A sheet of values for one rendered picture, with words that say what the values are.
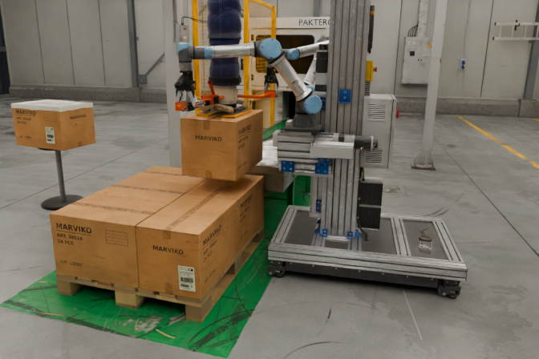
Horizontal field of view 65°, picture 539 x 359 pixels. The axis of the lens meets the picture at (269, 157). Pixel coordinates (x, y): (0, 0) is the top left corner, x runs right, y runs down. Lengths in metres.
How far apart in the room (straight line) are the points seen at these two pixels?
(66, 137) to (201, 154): 1.73
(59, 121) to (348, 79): 2.60
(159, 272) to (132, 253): 0.19
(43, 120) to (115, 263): 2.01
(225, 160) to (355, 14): 1.26
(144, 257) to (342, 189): 1.38
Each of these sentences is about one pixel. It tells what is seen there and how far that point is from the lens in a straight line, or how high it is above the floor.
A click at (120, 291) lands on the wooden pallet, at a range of 2.79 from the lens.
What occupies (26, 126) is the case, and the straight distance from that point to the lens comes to 4.54.
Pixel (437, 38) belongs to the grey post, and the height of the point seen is 1.72.
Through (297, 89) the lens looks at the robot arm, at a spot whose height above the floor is 1.30.
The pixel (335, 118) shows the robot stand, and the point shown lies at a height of 1.08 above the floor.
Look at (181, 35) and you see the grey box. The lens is 4.36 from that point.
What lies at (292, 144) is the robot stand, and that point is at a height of 0.92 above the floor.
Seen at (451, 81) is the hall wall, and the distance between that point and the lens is 12.30.
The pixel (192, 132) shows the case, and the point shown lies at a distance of 2.86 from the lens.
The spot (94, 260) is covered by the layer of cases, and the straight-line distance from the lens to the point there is 2.81.
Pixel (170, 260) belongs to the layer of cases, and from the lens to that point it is 2.50.
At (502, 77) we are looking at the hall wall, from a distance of 12.58.
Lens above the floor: 1.50
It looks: 14 degrees down
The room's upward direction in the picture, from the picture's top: 1 degrees clockwise
